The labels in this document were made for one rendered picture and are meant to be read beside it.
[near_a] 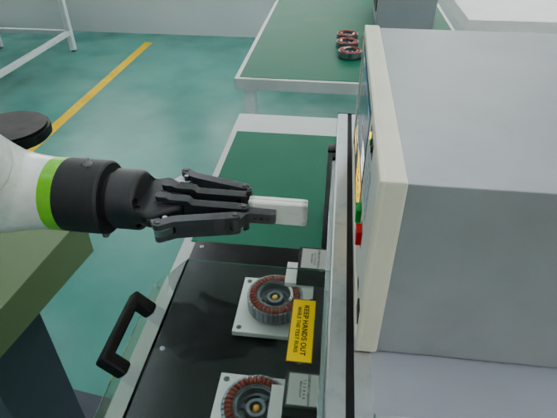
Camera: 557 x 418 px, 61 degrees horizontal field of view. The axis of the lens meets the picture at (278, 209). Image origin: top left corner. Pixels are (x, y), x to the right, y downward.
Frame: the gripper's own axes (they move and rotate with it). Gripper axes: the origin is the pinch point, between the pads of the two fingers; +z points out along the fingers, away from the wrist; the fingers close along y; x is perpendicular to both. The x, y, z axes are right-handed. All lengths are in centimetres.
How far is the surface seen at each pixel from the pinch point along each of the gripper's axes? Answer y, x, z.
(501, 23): -81, 3, 45
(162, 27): -468, -111, -184
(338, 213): -8.9, -6.2, 7.5
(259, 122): -112, -43, -21
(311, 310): 5.1, -11.2, 4.9
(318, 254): -22.1, -25.6, 5.1
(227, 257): -36, -41, -16
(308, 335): 8.9, -11.2, 4.8
